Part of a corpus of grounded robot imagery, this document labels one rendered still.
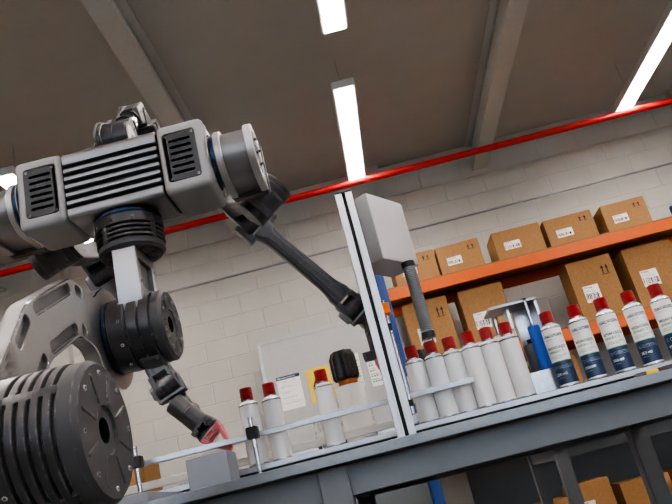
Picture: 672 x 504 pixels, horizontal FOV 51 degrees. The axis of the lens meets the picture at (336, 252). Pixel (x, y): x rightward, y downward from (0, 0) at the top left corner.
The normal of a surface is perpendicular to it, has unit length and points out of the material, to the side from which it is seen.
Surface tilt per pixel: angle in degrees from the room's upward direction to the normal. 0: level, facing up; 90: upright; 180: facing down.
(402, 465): 90
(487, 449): 90
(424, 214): 90
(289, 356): 90
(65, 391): 61
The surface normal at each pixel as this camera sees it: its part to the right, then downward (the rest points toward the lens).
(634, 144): -0.09, -0.32
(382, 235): 0.75, -0.39
